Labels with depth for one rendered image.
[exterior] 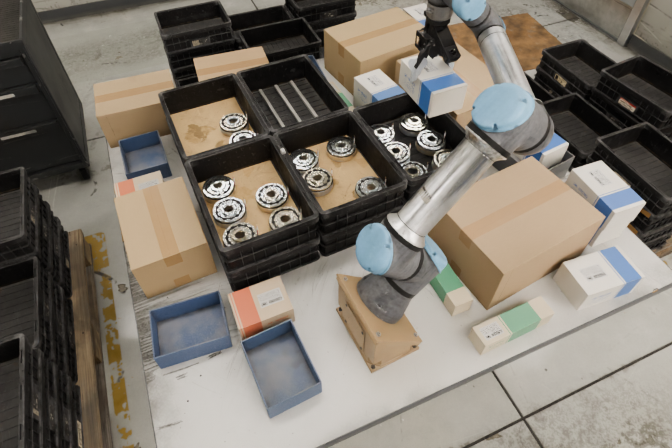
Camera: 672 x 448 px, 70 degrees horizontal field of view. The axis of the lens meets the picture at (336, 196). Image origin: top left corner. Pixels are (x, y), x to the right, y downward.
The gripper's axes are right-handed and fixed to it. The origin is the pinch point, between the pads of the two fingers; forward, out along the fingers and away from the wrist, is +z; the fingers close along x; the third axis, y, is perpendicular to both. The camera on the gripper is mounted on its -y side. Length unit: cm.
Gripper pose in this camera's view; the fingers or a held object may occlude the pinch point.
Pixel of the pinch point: (432, 79)
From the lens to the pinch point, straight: 159.0
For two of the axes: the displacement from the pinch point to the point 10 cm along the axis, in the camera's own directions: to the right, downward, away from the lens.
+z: 0.0, 6.7, 7.4
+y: -3.9, -6.8, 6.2
